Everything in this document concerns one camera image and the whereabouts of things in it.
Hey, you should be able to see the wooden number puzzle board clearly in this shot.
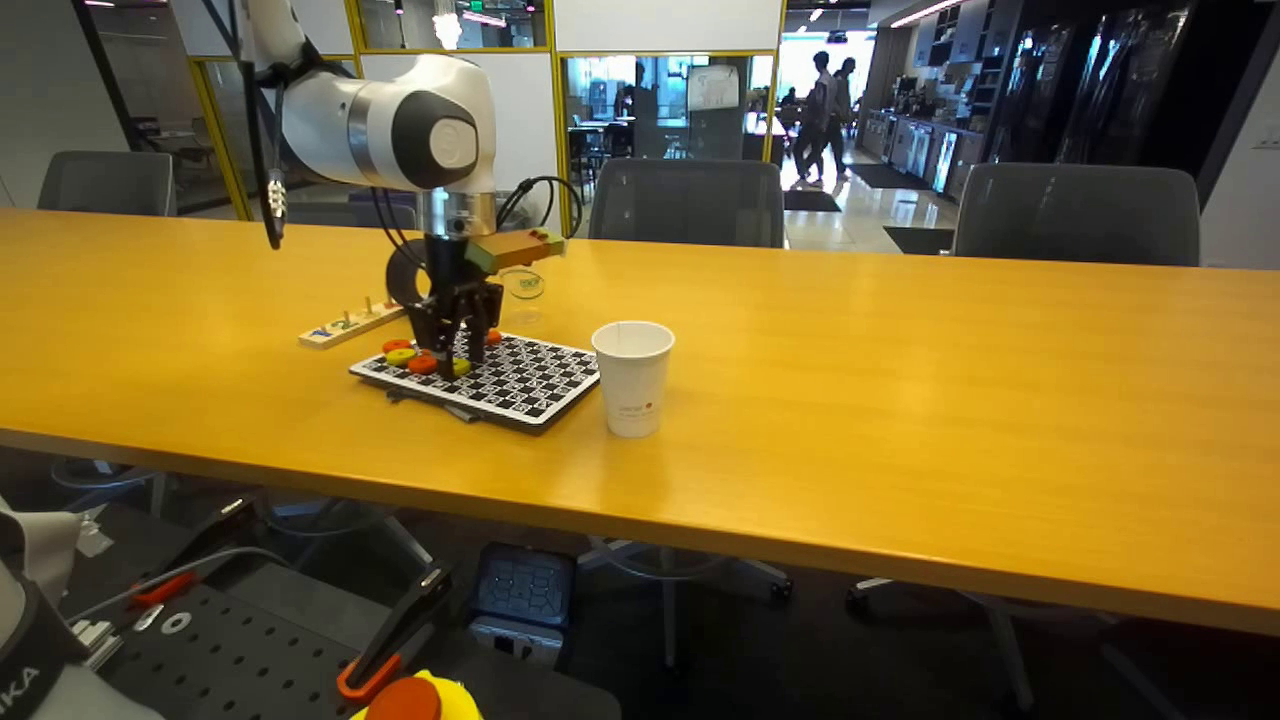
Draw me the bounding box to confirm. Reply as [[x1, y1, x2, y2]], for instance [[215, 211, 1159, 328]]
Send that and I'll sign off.
[[297, 298, 410, 354]]

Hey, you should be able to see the black glass cabinet row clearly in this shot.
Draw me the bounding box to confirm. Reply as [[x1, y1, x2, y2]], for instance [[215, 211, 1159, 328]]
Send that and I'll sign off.
[[852, 0, 1278, 204]]

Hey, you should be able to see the white paper cup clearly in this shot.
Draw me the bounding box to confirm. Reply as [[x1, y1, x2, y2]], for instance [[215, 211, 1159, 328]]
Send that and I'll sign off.
[[590, 316, 680, 443]]

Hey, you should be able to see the dark floor mat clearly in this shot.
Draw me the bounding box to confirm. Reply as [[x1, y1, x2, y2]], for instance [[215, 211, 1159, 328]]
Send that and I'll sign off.
[[781, 187, 849, 217], [849, 162, 923, 194], [880, 224, 959, 260]]

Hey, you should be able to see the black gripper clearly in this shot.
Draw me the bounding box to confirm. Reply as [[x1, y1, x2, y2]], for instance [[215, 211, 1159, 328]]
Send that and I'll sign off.
[[398, 236, 513, 381]]

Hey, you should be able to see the white padded cover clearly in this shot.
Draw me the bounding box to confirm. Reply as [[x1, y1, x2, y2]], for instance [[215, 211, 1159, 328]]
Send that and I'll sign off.
[[0, 495, 90, 603]]

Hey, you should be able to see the blue grey floor box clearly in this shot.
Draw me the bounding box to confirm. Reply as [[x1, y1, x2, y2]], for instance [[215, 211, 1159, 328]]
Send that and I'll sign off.
[[469, 541, 579, 661]]

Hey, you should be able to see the yellow framed partition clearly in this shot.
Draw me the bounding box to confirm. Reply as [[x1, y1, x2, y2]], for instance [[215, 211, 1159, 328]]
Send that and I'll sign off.
[[170, 0, 793, 242]]

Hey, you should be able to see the yellow red emergency stop button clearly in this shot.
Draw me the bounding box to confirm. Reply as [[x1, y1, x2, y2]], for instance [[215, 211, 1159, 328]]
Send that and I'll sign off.
[[353, 666, 489, 720]]

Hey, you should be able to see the orange black clamp tool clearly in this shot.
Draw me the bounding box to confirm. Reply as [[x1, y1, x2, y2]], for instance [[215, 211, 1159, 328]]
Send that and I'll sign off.
[[334, 565, 457, 708]]

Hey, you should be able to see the person in grey shirt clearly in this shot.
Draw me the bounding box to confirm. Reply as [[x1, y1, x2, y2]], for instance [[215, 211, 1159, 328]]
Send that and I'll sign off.
[[829, 52, 865, 178]]

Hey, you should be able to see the black tape roll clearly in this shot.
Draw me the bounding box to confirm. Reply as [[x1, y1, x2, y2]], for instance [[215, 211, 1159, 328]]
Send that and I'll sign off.
[[380, 236, 432, 322]]

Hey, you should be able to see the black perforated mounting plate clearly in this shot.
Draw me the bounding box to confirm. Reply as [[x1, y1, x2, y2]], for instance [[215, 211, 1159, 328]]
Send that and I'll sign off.
[[92, 556, 473, 720]]

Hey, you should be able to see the black hanging arm cable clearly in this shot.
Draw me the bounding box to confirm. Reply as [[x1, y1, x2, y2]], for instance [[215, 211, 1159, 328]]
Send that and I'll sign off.
[[238, 0, 292, 254]]

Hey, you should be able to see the dark grey swivel chair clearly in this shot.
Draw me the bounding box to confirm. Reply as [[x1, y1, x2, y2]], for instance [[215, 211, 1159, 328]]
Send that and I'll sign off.
[[845, 571, 1055, 718], [575, 532, 801, 672]]

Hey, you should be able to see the dark grey labelled housing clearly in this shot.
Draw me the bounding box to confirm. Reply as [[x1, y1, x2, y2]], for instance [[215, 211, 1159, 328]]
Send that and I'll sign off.
[[0, 556, 163, 720]]

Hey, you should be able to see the black looped gripper cable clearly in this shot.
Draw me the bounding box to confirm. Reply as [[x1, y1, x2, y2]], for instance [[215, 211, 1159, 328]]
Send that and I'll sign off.
[[491, 172, 590, 250]]

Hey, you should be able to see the black slanted pole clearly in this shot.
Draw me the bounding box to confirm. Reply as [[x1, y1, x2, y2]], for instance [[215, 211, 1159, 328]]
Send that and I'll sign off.
[[73, 0, 157, 153]]

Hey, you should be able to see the black white marker board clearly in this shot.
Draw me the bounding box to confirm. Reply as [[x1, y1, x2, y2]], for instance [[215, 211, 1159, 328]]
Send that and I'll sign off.
[[349, 322, 604, 434]]

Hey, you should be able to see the red handled tool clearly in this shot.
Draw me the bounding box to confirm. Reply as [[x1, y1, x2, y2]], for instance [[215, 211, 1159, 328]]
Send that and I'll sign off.
[[124, 567, 204, 615]]

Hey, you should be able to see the person in dark clothes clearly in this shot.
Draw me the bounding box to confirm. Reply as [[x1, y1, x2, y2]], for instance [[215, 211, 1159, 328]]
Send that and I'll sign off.
[[798, 48, 835, 184]]

